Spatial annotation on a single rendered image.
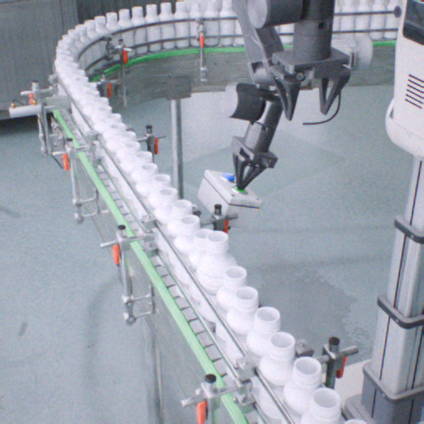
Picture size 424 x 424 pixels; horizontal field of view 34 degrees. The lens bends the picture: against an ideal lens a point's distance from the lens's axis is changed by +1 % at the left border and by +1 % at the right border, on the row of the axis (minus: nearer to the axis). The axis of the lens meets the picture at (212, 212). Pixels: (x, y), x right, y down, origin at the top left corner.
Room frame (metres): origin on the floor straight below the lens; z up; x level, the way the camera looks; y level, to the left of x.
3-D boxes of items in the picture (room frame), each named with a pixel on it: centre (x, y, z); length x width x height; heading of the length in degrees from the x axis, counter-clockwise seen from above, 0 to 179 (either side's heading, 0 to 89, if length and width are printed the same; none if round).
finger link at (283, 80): (1.02, -0.13, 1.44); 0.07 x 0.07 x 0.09; 22
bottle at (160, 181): (1.25, 0.10, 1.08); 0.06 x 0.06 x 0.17
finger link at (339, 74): (1.03, -0.17, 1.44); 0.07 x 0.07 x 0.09; 22
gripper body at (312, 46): (1.02, -0.15, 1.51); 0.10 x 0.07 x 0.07; 112
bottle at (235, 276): (0.92, -0.04, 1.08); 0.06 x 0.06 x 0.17
